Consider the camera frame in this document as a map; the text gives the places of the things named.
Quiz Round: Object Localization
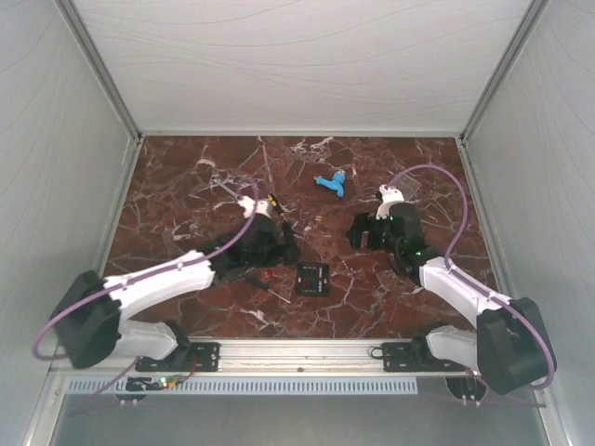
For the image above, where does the aluminium front rail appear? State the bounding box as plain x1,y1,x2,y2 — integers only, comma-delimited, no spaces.
49,337,471,377

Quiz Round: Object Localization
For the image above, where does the slotted grey cable duct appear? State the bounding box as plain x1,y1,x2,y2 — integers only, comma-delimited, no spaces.
63,375,418,397

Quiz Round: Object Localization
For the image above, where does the black fuse box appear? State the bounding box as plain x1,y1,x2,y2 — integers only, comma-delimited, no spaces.
295,262,330,297

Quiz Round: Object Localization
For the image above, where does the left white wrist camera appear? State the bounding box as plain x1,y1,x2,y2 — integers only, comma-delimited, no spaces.
238,196,272,219

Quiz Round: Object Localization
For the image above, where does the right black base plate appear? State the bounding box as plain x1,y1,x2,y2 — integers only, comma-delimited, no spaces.
380,342,466,373

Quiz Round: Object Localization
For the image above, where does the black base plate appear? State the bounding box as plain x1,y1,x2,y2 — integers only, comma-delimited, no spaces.
380,342,466,373
135,341,220,373

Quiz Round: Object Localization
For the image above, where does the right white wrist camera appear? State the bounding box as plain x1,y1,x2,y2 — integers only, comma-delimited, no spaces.
376,184,405,220

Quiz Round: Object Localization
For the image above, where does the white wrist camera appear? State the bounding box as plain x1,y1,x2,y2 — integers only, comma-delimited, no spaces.
238,196,272,219
376,184,405,220

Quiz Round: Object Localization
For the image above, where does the blue plastic faucet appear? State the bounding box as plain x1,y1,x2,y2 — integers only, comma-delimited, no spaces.
314,170,347,198

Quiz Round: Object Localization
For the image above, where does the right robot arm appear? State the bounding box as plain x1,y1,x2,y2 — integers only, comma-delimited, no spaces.
346,203,557,395

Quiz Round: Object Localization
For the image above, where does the clear fuse box lid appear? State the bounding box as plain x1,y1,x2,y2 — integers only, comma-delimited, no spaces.
394,174,420,202

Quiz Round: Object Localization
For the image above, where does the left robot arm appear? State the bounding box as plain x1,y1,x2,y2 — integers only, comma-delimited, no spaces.
51,214,299,370

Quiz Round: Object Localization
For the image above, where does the silver wrench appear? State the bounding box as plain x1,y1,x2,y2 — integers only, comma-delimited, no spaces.
212,177,241,201

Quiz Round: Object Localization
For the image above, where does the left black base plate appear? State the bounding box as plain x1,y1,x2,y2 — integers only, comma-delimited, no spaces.
135,341,220,373

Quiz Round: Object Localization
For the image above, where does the yellow black screwdriver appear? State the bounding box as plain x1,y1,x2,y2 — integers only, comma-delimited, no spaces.
267,193,286,219

